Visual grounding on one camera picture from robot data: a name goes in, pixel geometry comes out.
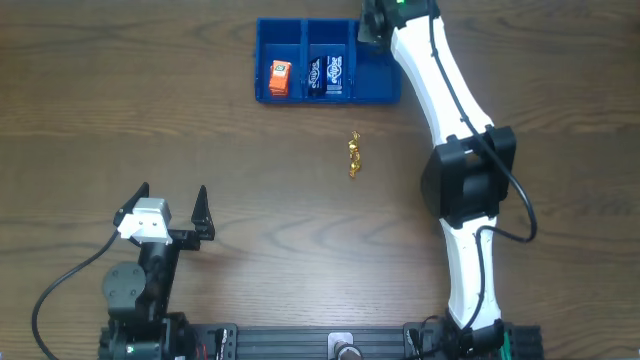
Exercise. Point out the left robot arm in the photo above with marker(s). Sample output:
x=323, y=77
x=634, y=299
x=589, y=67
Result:
x=125, y=287

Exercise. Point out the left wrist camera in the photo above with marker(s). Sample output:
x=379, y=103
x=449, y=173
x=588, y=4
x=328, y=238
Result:
x=147, y=220

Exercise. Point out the mounting rail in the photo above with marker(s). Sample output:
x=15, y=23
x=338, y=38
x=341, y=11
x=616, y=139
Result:
x=290, y=342

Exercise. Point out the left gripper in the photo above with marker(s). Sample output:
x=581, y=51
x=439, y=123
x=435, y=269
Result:
x=185, y=240

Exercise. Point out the blue tray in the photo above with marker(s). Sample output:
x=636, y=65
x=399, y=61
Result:
x=372, y=80

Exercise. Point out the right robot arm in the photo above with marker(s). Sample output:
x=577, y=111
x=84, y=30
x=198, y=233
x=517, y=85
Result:
x=460, y=185

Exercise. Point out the blue candy pack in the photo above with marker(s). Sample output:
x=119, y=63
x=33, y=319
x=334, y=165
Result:
x=335, y=74
x=316, y=77

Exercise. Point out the orange candy box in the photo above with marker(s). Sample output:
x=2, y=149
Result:
x=280, y=77

